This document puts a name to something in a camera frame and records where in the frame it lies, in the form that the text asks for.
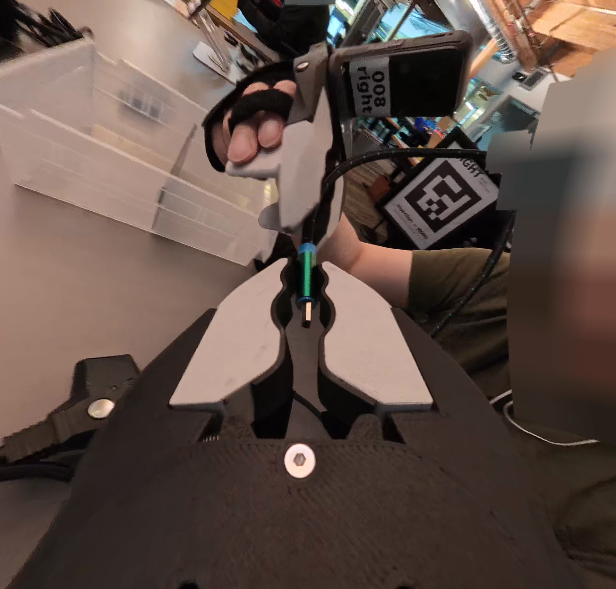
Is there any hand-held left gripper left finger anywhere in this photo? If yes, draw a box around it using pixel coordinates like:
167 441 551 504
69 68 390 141
169 258 289 409

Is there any black framed marker board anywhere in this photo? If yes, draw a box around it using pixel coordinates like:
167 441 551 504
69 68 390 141
382 139 501 251

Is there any thin black cable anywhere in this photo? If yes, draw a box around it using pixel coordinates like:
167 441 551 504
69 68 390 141
293 391 329 417

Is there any black cable bundle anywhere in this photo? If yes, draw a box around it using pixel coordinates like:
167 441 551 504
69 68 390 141
0 0 94 59

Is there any person's right forearm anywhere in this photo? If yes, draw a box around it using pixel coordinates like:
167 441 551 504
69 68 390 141
321 213 415 307

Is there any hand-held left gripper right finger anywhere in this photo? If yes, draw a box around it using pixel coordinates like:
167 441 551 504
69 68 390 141
318 261 434 414

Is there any black hdmi cable green plug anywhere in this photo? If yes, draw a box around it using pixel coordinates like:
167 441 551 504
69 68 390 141
297 147 518 339

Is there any person's right hand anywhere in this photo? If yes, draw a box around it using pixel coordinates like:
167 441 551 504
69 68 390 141
201 62 298 172

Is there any person's olive shirt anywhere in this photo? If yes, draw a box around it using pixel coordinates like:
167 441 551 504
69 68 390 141
391 248 616 589

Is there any black clamp with screw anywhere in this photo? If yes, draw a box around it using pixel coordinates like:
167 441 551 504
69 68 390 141
0 354 141 482

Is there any white cable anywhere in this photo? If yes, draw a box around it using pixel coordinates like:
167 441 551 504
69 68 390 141
490 388 601 448

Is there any clear plastic organizer box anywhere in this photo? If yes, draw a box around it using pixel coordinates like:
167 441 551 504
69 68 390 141
0 37 279 267

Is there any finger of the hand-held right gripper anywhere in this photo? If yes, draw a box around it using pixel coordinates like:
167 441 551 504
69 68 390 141
315 156 345 243
225 114 334 234

